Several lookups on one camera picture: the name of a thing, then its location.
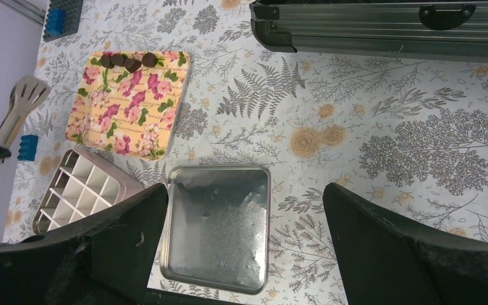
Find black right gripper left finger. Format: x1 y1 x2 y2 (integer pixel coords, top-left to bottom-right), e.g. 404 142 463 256
0 184 168 304

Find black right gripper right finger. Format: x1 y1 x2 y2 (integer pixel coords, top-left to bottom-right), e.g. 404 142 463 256
323 183 488 304

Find white handled metal tongs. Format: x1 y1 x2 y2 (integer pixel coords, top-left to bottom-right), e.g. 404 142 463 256
0 75 51 164

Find pink divided chocolate box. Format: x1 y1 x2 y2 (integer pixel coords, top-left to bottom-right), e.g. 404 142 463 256
32 149 144 234

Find dark chocolate piece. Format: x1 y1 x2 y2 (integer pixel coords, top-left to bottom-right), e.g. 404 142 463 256
110 53 128 67
141 52 158 67
99 54 115 69
124 58 142 73

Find blue lego brick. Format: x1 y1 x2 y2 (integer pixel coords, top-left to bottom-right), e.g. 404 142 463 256
17 135 39 161
45 8 65 37

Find silver metal tin lid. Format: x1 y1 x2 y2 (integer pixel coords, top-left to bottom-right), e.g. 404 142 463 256
160 165 271 295

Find floral rectangular tray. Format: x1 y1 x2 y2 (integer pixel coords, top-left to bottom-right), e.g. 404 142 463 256
65 51 191 161

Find grey lego baseplate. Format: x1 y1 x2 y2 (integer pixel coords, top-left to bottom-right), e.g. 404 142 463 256
43 0 84 42

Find black poker chip case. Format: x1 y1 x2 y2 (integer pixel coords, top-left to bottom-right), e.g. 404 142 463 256
250 1 488 63

